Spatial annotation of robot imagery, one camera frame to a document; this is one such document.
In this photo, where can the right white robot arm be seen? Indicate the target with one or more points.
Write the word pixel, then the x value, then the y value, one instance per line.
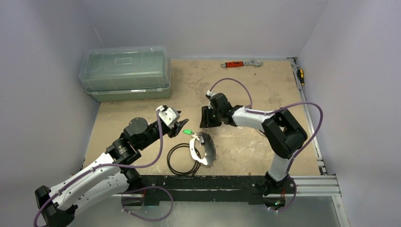
pixel 285 135

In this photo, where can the aluminium frame rail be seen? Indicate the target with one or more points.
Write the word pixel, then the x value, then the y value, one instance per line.
pixel 305 186

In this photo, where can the red handled adjustable wrench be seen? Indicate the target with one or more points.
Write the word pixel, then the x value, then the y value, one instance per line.
pixel 233 64

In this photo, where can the yellow black screwdriver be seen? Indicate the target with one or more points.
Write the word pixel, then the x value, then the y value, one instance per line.
pixel 300 76

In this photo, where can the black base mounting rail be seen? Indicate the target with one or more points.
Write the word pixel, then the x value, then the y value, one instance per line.
pixel 252 189

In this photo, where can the green key tag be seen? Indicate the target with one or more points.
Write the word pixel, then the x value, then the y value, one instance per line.
pixel 188 132

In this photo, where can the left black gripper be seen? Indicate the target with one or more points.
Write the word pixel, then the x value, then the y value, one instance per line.
pixel 172 132

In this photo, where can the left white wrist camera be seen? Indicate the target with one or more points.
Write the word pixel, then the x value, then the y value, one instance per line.
pixel 167 113

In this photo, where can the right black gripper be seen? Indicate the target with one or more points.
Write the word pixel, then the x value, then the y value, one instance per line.
pixel 211 116

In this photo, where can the black white key tag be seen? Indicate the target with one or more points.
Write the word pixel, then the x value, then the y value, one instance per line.
pixel 200 139

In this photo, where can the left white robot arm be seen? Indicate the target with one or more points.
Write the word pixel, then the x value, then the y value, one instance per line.
pixel 111 173

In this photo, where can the clear green plastic storage box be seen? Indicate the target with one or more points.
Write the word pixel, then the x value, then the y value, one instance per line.
pixel 126 73

